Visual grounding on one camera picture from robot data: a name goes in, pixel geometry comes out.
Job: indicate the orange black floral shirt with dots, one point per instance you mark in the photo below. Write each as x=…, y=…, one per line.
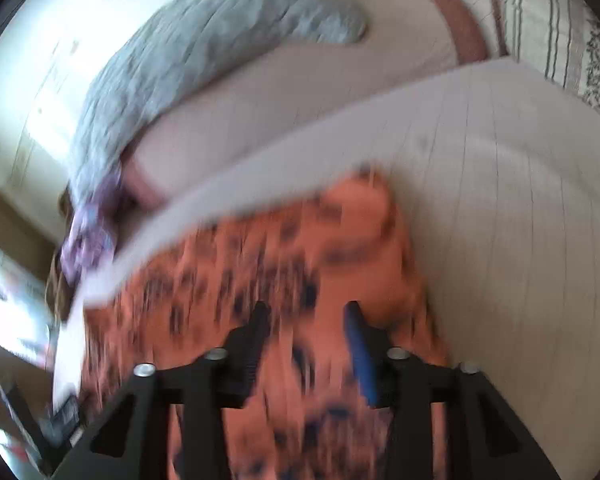
x=280, y=260

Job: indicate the brown fleece robe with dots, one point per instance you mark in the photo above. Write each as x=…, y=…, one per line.
x=57, y=285

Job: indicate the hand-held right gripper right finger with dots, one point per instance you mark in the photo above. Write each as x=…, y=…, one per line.
x=360, y=350

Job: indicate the grey quilted pillow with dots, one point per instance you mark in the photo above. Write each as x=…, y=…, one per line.
x=180, y=70

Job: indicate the striped floral cushion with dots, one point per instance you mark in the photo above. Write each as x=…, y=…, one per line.
x=555, y=20

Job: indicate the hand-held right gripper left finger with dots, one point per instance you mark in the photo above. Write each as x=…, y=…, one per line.
x=250, y=345

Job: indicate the purple floral garment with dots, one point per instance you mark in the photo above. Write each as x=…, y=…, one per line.
x=87, y=245

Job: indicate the pink quilted sofa bed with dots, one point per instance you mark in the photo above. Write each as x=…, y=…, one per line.
x=505, y=210

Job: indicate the pink sofa bolster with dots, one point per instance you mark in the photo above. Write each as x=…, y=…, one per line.
x=280, y=100

